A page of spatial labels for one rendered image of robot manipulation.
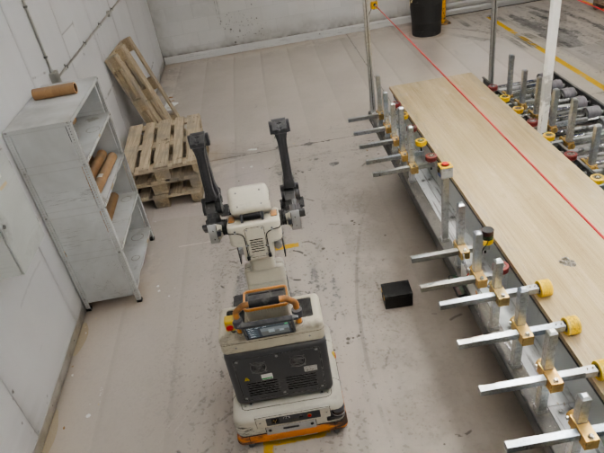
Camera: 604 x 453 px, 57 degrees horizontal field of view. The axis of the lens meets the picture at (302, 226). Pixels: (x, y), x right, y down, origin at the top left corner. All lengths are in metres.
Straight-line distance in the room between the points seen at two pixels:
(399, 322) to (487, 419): 0.91
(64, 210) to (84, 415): 1.39
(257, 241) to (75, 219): 1.73
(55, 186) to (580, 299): 3.27
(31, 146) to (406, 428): 2.92
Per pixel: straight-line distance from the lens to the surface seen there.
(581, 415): 2.28
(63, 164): 4.07
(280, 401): 3.25
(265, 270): 3.10
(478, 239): 2.89
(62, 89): 4.43
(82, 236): 4.35
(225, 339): 2.90
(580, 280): 2.99
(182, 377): 3.93
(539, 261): 3.07
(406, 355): 3.76
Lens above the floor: 2.78
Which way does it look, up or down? 34 degrees down
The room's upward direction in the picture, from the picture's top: 10 degrees counter-clockwise
